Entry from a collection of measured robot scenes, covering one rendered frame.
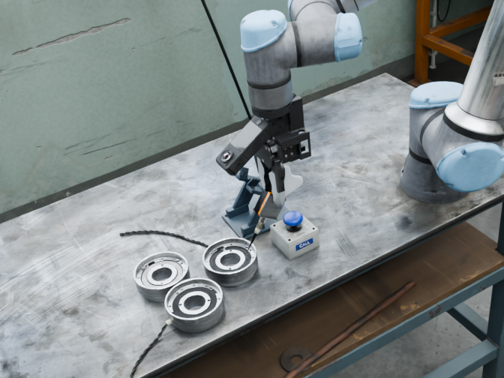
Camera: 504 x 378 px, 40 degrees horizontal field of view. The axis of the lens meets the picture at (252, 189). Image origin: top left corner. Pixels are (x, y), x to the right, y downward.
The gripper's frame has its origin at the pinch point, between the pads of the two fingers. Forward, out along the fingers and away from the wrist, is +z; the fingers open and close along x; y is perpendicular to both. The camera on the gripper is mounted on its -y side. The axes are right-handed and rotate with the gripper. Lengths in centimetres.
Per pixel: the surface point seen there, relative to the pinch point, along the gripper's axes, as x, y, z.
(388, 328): -8.6, 20.1, 39.5
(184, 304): -5.3, -22.2, 11.0
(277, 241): 0.6, 0.3, 11.1
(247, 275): -4.9, -9.3, 10.9
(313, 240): -3.4, 6.2, 10.8
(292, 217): -0.5, 3.5, 5.6
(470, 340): 14, 67, 93
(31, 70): 160, -21, 27
